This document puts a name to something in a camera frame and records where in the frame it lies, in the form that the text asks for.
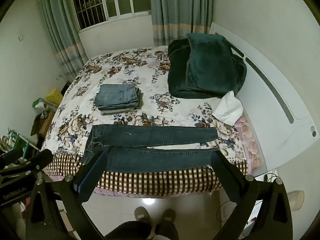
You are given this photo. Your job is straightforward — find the window with metal grille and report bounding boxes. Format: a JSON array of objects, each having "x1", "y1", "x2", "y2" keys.
[{"x1": 67, "y1": 0, "x2": 152, "y2": 30}]

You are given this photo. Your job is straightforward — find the white cloth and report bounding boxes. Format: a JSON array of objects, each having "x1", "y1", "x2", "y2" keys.
[{"x1": 212, "y1": 91, "x2": 244, "y2": 126}]

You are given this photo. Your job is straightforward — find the bed with floral sheet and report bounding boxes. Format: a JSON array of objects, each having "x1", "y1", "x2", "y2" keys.
[{"x1": 41, "y1": 45, "x2": 262, "y2": 199}]

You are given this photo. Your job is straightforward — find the white headboard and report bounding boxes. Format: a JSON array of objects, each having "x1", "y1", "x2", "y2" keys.
[{"x1": 209, "y1": 22, "x2": 320, "y2": 178}]

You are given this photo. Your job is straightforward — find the pink mattress pad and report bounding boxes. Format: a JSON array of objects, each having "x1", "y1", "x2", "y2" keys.
[{"x1": 234, "y1": 114, "x2": 262, "y2": 170}]

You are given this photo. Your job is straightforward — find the dark green blanket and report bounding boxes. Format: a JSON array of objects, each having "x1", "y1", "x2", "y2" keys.
[{"x1": 167, "y1": 39, "x2": 247, "y2": 99}]

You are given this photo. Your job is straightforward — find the cluttered side shelf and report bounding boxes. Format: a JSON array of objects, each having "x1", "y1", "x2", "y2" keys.
[{"x1": 0, "y1": 127, "x2": 38, "y2": 160}]

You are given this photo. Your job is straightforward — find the green and white bag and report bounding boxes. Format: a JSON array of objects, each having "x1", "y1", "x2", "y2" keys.
[{"x1": 32, "y1": 98, "x2": 48, "y2": 109}]

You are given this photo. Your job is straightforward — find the person's right leg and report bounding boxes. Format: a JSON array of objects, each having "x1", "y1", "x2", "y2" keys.
[{"x1": 153, "y1": 221, "x2": 179, "y2": 240}]

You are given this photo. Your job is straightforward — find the dark green pillow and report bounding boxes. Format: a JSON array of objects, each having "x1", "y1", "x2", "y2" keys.
[{"x1": 185, "y1": 33, "x2": 237, "y2": 90}]

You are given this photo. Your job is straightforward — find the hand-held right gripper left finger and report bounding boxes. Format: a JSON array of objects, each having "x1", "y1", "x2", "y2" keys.
[{"x1": 25, "y1": 150, "x2": 108, "y2": 240}]

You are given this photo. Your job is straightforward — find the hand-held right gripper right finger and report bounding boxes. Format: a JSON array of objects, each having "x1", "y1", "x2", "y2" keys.
[{"x1": 211, "y1": 151, "x2": 293, "y2": 240}]

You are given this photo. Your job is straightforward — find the folded grey pants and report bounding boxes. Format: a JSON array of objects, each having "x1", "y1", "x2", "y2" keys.
[{"x1": 101, "y1": 108, "x2": 138, "y2": 116}]

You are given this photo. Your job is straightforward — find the dark blue jeans pants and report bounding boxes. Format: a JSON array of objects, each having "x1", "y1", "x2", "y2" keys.
[{"x1": 83, "y1": 124, "x2": 220, "y2": 173}]

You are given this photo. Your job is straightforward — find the yellow box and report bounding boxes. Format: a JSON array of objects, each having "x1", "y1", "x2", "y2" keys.
[{"x1": 45, "y1": 88, "x2": 64, "y2": 106}]

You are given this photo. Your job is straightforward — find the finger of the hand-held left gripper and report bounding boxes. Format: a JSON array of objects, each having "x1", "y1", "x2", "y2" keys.
[
  {"x1": 0, "y1": 149, "x2": 54, "y2": 178},
  {"x1": 0, "y1": 149, "x2": 25, "y2": 167}
]

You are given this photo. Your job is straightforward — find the grey-green curtain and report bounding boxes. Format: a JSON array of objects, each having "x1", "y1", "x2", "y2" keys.
[
  {"x1": 37, "y1": 0, "x2": 88, "y2": 81},
  {"x1": 149, "y1": 0, "x2": 214, "y2": 47}
]

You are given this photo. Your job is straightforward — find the brown cardboard box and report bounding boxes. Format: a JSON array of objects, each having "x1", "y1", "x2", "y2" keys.
[{"x1": 31, "y1": 110, "x2": 56, "y2": 138}]

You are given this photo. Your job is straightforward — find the grey slipper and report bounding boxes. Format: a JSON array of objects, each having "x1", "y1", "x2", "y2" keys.
[
  {"x1": 161, "y1": 209, "x2": 177, "y2": 225},
  {"x1": 134, "y1": 206, "x2": 152, "y2": 224}
]

